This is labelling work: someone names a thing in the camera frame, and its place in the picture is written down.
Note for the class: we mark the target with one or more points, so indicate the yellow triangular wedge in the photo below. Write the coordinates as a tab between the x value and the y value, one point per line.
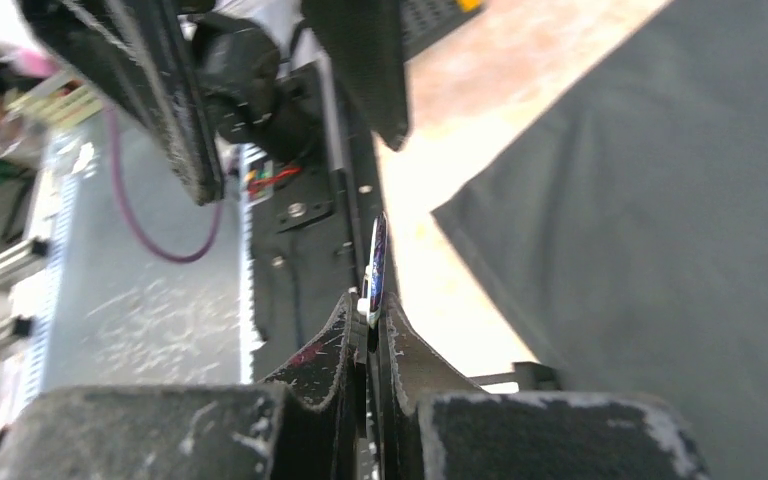
469	5

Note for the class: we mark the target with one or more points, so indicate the dark grey t-shirt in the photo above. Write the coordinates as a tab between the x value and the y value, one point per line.
624	234

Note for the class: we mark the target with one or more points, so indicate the black perforated block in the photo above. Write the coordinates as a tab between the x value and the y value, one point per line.
420	17

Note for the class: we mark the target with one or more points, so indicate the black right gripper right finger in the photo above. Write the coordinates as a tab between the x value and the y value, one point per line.
435	423

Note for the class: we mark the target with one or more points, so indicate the blue round brooch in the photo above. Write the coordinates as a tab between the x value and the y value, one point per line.
369	304

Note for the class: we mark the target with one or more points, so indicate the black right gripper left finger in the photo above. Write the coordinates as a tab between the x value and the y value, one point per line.
299	422

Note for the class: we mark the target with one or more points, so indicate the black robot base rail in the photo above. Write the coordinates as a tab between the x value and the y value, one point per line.
310	230

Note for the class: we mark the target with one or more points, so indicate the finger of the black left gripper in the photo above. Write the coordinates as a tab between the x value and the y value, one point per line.
364	40
136	54

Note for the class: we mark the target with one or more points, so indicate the white slotted cable duct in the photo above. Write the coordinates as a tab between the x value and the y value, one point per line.
248	336

